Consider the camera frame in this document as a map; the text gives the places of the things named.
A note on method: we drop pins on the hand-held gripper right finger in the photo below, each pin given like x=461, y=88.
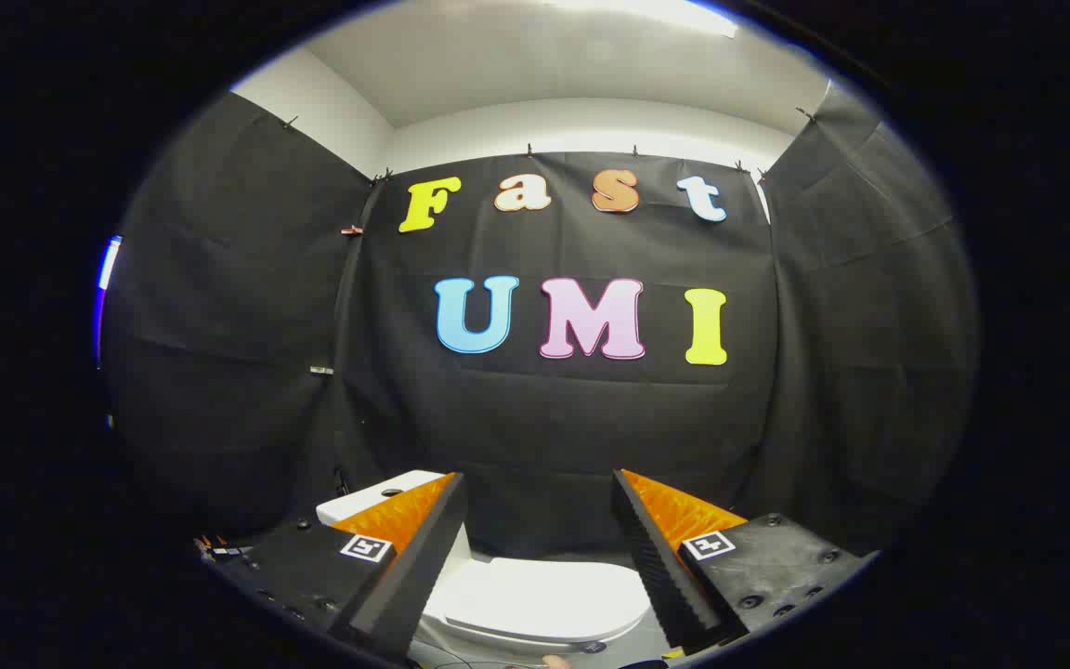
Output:
x=656, y=567

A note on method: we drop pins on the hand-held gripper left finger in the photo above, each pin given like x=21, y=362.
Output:
x=405, y=576

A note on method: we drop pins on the white toilet lid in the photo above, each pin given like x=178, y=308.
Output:
x=544, y=599

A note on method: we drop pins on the white toilet bowl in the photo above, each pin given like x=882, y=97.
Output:
x=516, y=646

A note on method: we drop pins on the black backdrop cloth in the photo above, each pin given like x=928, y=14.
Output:
x=544, y=418

